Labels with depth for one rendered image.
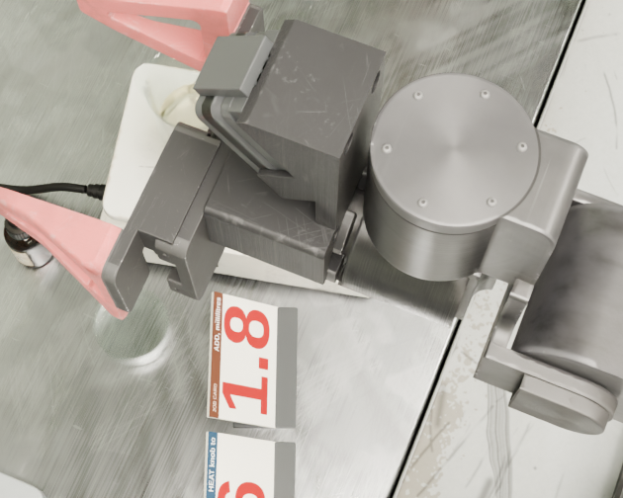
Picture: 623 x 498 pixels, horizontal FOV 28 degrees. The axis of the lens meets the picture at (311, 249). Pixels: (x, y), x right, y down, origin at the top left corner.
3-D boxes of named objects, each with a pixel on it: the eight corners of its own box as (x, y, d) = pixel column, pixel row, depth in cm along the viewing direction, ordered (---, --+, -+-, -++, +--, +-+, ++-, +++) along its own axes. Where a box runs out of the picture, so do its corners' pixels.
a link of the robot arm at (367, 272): (315, 239, 47) (489, 306, 46) (371, 112, 48) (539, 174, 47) (315, 293, 53) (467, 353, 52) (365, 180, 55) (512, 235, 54)
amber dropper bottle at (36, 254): (45, 224, 94) (27, 190, 87) (60, 258, 93) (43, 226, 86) (9, 240, 93) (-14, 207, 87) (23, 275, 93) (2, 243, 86)
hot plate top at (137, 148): (300, 91, 89) (300, 85, 88) (271, 246, 85) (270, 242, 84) (136, 65, 90) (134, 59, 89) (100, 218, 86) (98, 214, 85)
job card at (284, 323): (297, 308, 92) (297, 291, 88) (296, 429, 89) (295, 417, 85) (215, 307, 92) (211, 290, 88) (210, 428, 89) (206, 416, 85)
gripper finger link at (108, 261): (-73, 206, 48) (147, 293, 47) (11, 52, 50) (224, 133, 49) (-28, 262, 54) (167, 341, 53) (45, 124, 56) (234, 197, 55)
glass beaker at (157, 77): (256, 105, 88) (252, 47, 80) (238, 187, 86) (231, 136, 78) (160, 88, 88) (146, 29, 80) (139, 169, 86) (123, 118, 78)
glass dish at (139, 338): (180, 303, 92) (177, 294, 90) (161, 374, 90) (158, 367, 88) (108, 288, 92) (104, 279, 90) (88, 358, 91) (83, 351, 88)
